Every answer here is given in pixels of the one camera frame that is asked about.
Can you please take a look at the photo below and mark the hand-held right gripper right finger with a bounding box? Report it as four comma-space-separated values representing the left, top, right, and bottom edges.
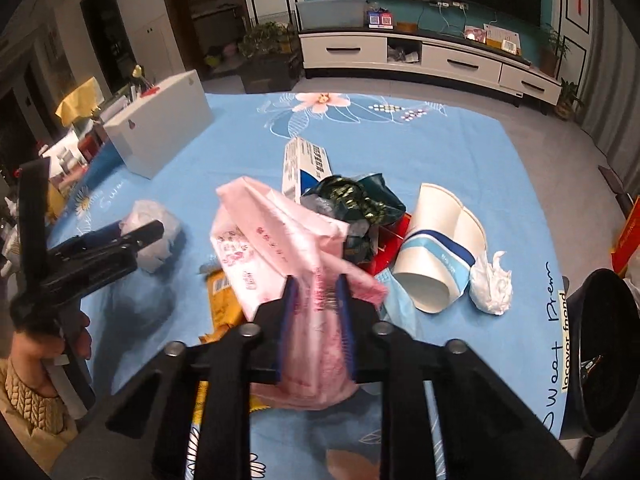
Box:
335, 274, 593, 480

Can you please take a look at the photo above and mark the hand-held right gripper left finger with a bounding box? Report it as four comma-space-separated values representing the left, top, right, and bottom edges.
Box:
50, 276, 301, 480

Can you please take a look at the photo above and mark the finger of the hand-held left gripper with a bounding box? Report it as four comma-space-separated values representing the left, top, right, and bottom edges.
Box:
42, 219, 166, 304
46, 222, 126, 264

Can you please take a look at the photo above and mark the clear plastic bag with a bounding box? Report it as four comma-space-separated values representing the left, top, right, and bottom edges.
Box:
120, 200, 183, 273

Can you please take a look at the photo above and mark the orange snack wrapper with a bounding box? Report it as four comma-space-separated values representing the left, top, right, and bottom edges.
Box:
197, 266, 266, 441

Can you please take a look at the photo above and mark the red cigarette pack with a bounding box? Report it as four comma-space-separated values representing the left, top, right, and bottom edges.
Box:
370, 212, 413, 278

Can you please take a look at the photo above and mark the pink plastic packet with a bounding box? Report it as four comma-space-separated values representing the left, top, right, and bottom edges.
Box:
209, 176, 388, 411

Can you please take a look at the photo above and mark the dark green foil wrapper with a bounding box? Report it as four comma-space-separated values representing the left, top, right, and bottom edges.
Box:
300, 172, 408, 266

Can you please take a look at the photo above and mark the white blue medicine box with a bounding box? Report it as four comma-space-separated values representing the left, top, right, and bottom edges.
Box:
281, 136, 335, 203

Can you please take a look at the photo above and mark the black round bin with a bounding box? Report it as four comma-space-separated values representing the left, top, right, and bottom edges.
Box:
562, 268, 640, 438

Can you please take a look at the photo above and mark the person's left forearm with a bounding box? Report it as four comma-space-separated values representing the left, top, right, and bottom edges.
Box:
0, 357, 81, 478

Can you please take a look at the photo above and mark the person's left hand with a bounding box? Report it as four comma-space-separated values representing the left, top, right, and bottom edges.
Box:
11, 312, 93, 377

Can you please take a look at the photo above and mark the white paper cup blue band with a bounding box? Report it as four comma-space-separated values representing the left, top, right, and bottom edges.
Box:
391, 182, 488, 315

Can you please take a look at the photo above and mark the yellow cloth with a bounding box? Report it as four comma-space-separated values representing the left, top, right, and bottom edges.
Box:
55, 76, 103, 126

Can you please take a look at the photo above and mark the white cardboard box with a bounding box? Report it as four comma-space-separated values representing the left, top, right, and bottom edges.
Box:
102, 70, 216, 180

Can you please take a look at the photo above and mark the white crumpled tissue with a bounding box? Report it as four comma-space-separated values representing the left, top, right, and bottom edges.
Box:
467, 250, 515, 317

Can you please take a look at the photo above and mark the leafy potted plant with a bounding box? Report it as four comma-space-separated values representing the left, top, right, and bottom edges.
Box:
240, 21, 301, 58

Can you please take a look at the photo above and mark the white television cabinet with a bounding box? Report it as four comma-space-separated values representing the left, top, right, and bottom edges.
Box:
298, 27, 563, 106

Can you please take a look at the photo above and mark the red shopping bag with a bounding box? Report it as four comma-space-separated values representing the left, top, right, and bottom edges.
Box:
610, 205, 640, 276

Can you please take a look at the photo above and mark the dark brown floor mat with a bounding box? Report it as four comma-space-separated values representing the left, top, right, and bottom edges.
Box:
597, 164, 633, 211

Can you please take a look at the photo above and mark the small red blue box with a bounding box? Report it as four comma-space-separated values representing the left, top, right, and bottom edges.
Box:
366, 7, 396, 28

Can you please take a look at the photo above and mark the translucent storage box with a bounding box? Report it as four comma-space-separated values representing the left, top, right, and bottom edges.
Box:
296, 0, 365, 31

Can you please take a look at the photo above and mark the small potted plant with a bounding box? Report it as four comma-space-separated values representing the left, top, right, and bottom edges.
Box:
555, 77, 586, 121

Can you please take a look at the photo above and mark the desk calendar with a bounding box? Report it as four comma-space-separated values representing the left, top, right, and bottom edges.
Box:
482, 22, 521, 53

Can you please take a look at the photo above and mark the tall potted plant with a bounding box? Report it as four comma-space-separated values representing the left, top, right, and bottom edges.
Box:
540, 25, 571, 78

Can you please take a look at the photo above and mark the grey curtain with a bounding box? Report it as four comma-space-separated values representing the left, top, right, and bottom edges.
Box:
575, 0, 640, 171

